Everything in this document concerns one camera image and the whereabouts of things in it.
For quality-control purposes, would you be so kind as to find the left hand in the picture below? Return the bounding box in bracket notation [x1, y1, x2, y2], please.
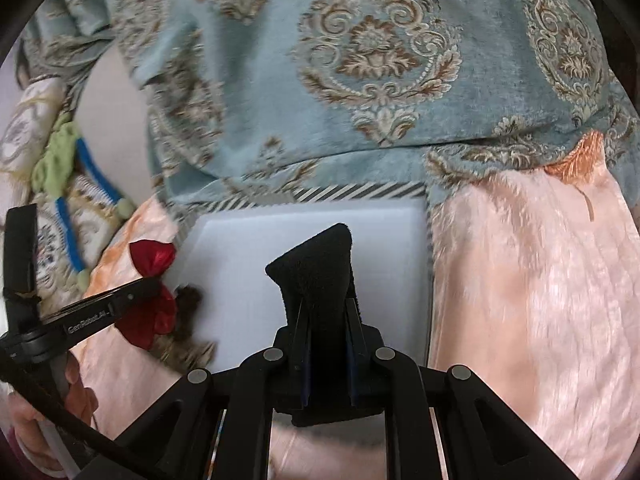
[6, 352, 99, 479]

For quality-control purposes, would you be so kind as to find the embroidered cream pillow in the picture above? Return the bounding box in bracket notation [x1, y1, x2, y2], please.
[1, 170, 122, 315]

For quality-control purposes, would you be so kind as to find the teal damask blanket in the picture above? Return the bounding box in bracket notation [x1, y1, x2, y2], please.
[22, 0, 639, 208]

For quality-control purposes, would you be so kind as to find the red velvet bow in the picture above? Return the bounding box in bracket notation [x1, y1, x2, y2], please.
[115, 240, 177, 350]

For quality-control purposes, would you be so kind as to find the green blue plush toy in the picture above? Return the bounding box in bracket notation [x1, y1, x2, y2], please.
[32, 110, 134, 292]

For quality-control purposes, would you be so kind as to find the striped white tray box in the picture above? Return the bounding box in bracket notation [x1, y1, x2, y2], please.
[165, 184, 433, 372]

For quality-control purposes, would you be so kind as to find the pink quilted bedspread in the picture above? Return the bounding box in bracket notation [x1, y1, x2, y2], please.
[74, 130, 639, 479]

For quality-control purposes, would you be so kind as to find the leopard print hair bow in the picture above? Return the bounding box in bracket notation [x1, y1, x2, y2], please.
[149, 285, 216, 375]

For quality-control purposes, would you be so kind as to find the black velvet hair band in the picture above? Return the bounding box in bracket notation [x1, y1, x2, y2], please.
[266, 223, 384, 427]

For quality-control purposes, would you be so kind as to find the embroidered bolster cushion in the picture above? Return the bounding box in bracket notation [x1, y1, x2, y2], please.
[1, 77, 66, 205]

